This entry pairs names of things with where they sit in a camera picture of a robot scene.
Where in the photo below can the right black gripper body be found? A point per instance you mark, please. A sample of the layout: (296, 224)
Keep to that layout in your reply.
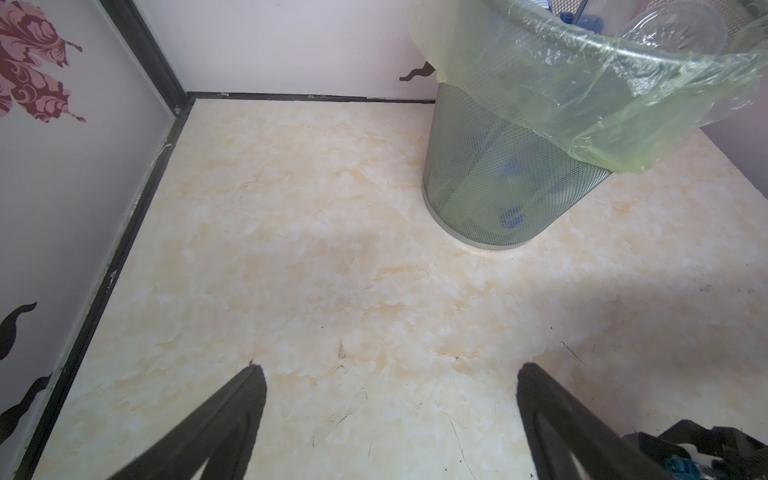
(688, 450)

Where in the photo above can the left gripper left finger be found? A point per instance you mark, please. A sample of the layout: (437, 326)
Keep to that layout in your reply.
(216, 440)

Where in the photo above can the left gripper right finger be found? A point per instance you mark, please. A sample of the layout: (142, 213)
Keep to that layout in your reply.
(568, 441)

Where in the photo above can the Fiji bottle pink flower label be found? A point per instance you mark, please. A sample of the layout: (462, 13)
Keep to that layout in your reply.
(679, 26)

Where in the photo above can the mesh bin with green liner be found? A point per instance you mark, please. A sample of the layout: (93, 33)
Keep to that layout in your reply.
(538, 102)

